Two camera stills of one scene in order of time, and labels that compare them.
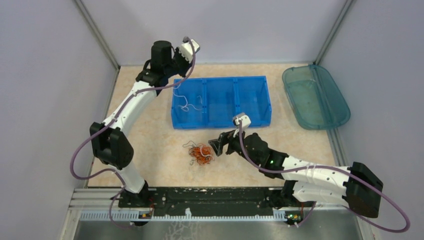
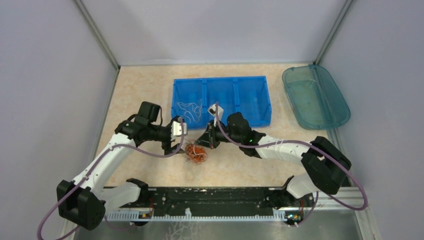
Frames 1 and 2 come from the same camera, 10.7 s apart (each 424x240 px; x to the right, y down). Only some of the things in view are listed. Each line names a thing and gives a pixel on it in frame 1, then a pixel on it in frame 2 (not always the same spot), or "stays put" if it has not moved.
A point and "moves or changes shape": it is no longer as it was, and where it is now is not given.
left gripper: (187, 64) to (169, 149)
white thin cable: (186, 99) to (194, 110)
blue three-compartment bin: (212, 102) stays put
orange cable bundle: (201, 154) moves or changes shape
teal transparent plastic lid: (313, 98) stays put
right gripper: (225, 137) to (209, 138)
